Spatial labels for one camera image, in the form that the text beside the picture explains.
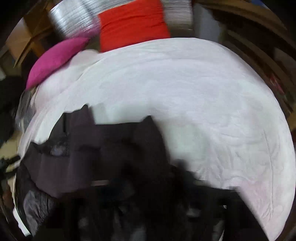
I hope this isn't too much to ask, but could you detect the red cushion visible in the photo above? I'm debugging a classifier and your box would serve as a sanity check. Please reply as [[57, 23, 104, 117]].
[[98, 0, 171, 52]]

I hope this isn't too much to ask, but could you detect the white bed blanket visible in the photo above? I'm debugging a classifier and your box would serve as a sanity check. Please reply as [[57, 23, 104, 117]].
[[18, 38, 295, 240]]

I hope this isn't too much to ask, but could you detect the silver foil insulation board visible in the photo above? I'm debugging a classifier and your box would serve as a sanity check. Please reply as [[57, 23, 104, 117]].
[[49, 1, 194, 39]]

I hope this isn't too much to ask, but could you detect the magenta pillow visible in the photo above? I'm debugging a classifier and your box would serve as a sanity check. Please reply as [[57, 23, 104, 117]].
[[26, 37, 90, 90]]

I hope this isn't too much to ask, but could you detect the pile of black coats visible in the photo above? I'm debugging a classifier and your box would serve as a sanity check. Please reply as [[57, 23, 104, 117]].
[[1, 76, 26, 147]]

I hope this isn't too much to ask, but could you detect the wooden side table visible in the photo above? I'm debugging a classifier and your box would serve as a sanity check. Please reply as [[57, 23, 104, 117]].
[[192, 1, 295, 118]]

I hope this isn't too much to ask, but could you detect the grey folded garment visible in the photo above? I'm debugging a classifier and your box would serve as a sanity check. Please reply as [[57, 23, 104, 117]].
[[15, 90, 36, 133]]

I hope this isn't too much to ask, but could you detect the brown wooden pillar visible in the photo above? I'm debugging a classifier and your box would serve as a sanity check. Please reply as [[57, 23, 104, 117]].
[[6, 1, 54, 67]]

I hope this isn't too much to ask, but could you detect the black quilted jacket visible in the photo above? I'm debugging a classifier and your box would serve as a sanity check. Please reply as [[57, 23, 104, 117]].
[[16, 106, 251, 240]]

